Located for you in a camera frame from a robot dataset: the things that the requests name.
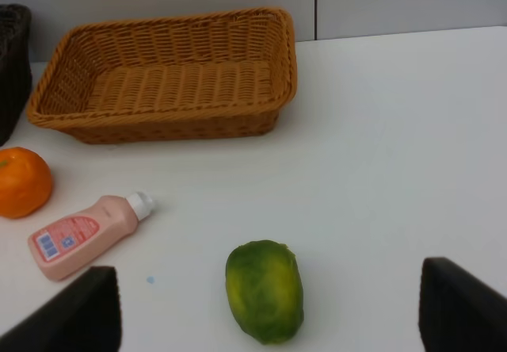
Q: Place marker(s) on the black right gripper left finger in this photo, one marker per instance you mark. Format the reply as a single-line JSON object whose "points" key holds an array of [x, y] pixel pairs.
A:
{"points": [[85, 316]]}

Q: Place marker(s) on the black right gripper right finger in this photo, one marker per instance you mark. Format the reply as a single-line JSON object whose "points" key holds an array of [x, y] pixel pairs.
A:
{"points": [[457, 311]]}

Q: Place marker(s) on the pink lotion bottle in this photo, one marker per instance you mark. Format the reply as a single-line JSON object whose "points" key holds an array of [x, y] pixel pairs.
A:
{"points": [[66, 245]]}

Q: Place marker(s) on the orange mandarin fruit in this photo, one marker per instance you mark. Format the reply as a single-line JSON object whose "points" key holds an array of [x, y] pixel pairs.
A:
{"points": [[26, 182]]}

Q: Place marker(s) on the green round fruit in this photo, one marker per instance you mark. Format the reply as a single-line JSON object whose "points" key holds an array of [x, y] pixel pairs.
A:
{"points": [[265, 291]]}

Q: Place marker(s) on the tan wicker basket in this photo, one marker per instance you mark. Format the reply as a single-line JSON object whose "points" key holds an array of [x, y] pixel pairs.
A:
{"points": [[210, 76]]}

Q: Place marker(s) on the dark brown wicker basket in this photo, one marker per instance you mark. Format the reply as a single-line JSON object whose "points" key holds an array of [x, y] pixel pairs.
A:
{"points": [[16, 75]]}

